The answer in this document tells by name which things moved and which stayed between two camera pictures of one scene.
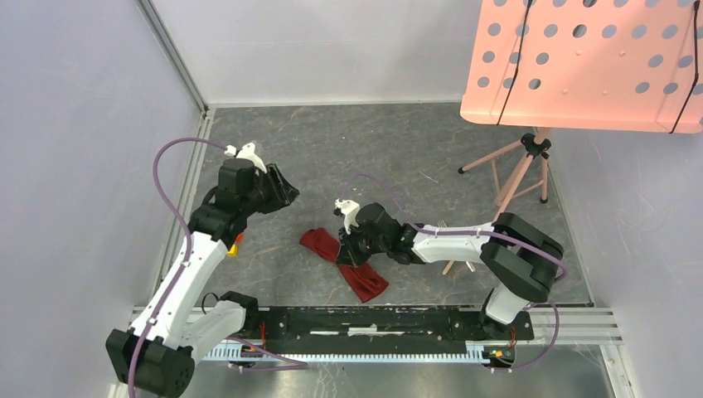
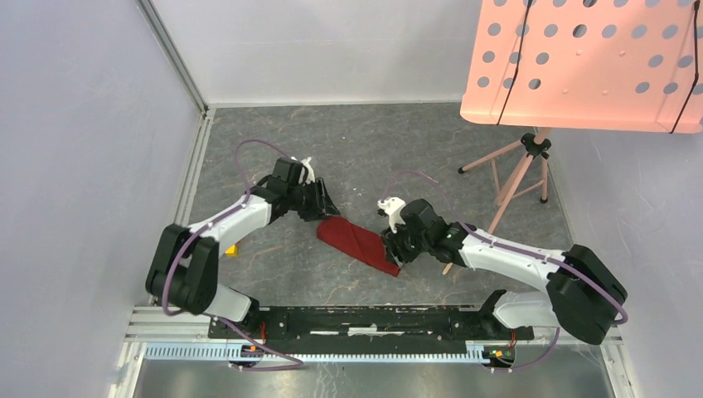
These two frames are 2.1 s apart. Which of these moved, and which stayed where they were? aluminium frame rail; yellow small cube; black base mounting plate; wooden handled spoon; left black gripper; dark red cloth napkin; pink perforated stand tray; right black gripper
Moved: dark red cloth napkin; left black gripper; right black gripper
Stayed: pink perforated stand tray; black base mounting plate; yellow small cube; wooden handled spoon; aluminium frame rail
